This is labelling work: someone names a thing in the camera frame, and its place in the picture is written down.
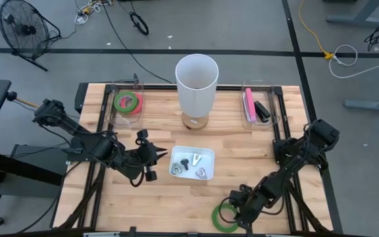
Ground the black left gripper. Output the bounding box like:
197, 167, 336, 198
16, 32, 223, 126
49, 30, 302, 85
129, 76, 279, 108
128, 129, 169, 182

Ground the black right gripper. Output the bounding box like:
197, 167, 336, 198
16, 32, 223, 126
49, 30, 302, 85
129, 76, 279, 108
228, 184, 269, 232

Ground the white plastic tray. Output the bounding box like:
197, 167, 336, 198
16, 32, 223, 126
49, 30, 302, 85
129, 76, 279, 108
168, 145, 216, 181

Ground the red tape roll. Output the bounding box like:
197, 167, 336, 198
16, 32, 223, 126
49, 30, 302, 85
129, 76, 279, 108
120, 93, 143, 115

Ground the pink stapler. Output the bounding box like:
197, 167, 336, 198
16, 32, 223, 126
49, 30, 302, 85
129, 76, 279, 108
244, 88, 257, 123

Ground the black stapler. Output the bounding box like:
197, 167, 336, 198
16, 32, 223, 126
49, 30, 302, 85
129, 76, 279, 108
253, 101, 272, 123

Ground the clear plastic bin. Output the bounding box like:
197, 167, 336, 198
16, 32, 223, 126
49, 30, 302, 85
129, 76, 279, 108
241, 78, 281, 130
105, 78, 145, 128

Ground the white hanging cylinder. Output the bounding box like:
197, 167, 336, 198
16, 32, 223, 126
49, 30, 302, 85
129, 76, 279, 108
175, 53, 219, 131

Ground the black knob wooden stick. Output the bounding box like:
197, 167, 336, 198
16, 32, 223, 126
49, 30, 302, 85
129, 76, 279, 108
7, 91, 41, 109

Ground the grey desk leg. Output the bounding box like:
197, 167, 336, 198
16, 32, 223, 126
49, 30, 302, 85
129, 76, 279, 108
343, 90, 379, 113
326, 0, 379, 28

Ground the black floor fan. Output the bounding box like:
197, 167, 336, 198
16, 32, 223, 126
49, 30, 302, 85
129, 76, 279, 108
0, 0, 62, 72

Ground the black metal table frame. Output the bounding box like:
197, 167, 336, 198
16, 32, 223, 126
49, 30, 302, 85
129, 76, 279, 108
53, 82, 343, 237

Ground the long black floor cable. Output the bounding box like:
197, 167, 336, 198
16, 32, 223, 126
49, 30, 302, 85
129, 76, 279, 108
102, 0, 174, 85

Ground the black coiled cable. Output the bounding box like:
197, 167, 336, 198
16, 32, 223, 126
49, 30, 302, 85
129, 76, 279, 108
129, 11, 150, 36

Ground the white cable tangle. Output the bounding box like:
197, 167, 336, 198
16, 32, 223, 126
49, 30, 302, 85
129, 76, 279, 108
74, 0, 111, 26

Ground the white floor cable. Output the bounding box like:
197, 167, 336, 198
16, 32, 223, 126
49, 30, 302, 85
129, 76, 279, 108
328, 44, 379, 80

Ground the yellow floor cable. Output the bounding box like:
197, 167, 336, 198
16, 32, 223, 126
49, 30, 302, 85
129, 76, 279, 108
299, 0, 334, 61

